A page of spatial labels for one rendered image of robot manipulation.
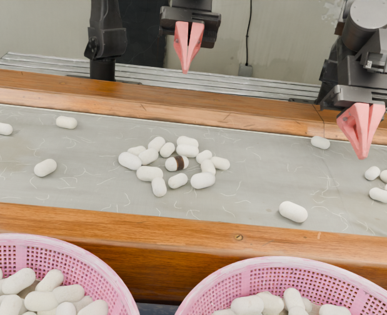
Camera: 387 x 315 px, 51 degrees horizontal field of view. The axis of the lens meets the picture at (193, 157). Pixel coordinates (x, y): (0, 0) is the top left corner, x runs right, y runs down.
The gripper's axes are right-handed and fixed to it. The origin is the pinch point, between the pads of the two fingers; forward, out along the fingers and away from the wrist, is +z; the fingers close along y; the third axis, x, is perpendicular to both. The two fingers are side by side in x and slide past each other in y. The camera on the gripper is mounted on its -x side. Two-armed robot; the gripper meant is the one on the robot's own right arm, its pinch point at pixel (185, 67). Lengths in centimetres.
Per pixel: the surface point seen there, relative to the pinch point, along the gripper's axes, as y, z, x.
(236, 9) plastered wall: 33, -133, 143
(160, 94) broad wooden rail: -3.8, -1.6, 13.4
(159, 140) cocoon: -3.0, 12.5, 2.2
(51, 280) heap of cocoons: -12.1, 35.2, -14.6
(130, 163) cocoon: -6.8, 18.0, -1.8
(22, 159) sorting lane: -22.4, 18.6, -0.4
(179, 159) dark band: 0.2, 16.5, -1.3
